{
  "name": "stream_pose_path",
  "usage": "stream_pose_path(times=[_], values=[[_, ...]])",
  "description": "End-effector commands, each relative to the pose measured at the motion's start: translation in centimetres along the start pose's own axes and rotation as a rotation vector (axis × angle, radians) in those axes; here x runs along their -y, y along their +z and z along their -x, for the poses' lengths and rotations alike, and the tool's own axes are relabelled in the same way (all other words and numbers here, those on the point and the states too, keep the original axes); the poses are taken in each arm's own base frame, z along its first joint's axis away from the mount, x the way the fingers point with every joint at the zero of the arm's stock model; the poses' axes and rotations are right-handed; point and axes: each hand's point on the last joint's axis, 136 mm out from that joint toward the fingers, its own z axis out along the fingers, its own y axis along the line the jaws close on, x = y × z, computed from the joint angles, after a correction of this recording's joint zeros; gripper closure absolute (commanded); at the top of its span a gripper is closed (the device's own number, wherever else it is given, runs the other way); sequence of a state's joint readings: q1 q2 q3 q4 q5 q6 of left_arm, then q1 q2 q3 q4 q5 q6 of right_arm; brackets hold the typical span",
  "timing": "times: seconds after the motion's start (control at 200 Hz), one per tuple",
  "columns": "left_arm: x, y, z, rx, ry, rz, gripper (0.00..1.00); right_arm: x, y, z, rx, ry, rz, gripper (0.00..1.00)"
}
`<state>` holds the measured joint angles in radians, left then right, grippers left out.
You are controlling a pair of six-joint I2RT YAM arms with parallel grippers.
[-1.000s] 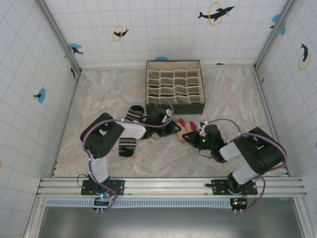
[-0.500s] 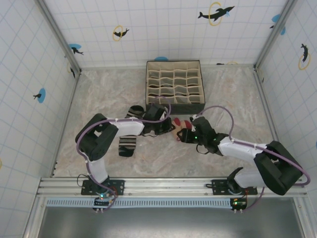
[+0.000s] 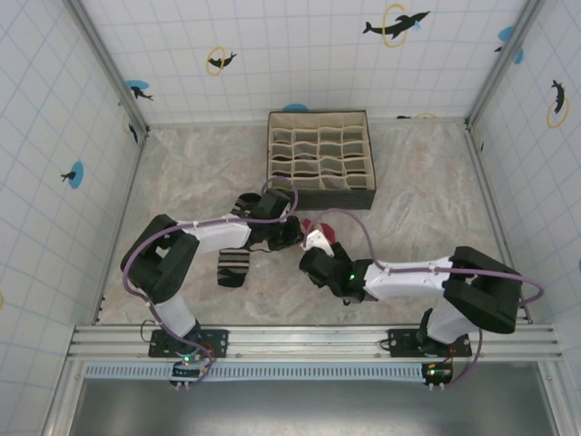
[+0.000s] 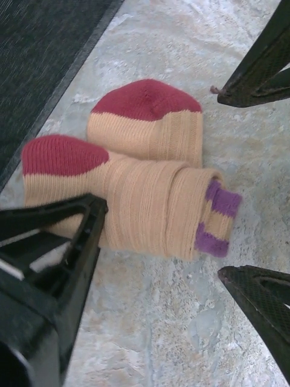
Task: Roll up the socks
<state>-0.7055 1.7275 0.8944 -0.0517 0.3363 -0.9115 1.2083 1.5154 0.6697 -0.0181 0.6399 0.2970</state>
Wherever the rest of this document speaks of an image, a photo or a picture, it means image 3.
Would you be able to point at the beige sock red toe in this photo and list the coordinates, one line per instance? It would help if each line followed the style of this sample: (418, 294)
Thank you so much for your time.
(327, 232)

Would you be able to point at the fabric sock organizer box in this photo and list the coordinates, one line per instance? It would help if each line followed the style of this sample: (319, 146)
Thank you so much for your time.
(318, 200)

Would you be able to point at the black grey striped sock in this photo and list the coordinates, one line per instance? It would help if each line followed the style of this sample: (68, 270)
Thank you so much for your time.
(233, 272)

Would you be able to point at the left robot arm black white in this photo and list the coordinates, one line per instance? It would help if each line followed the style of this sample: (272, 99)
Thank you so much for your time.
(168, 268)

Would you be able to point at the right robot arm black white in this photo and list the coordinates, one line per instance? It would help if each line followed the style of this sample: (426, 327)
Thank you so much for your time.
(481, 290)

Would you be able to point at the blue oval penguin sticker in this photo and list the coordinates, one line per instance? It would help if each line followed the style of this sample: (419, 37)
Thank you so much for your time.
(295, 108)

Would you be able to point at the controller board green light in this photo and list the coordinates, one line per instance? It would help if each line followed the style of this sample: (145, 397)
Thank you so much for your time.
(186, 370)
(438, 373)

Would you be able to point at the grey metal sheet panel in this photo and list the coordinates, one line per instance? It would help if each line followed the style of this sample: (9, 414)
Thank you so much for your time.
(318, 409)

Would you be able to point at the flat yellow black sticker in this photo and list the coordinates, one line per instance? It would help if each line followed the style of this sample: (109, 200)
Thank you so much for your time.
(424, 115)

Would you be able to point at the blue oval shark sticker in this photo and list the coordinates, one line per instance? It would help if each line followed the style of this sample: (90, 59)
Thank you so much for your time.
(136, 87)

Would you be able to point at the blue circle fish sticker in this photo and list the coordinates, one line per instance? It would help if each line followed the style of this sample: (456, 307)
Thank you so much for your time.
(77, 175)

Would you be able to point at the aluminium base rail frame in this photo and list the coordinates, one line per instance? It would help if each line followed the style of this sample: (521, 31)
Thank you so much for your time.
(308, 340)

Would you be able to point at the aluminium rear table rail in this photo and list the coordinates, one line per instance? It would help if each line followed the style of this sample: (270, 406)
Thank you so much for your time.
(204, 122)

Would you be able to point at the aluminium table edge rail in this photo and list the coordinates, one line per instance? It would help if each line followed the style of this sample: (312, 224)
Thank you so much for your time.
(120, 204)
(495, 218)

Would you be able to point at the aluminium corner post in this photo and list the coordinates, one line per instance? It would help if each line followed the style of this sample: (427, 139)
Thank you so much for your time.
(504, 63)
(109, 68)

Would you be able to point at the blue blob wall sticker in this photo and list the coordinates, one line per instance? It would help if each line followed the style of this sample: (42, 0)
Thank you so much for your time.
(506, 32)

